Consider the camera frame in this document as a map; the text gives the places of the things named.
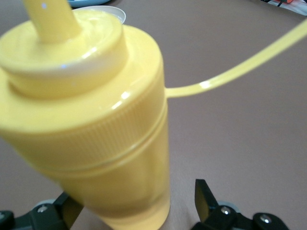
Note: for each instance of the blue plate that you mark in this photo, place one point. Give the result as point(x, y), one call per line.
point(88, 2)

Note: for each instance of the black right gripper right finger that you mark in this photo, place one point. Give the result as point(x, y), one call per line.
point(216, 215)

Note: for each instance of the cream plate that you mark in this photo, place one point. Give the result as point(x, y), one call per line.
point(115, 12)

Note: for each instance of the yellow squeeze bottle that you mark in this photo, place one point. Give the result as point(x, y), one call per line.
point(96, 119)

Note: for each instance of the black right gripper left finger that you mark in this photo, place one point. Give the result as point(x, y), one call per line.
point(48, 218)

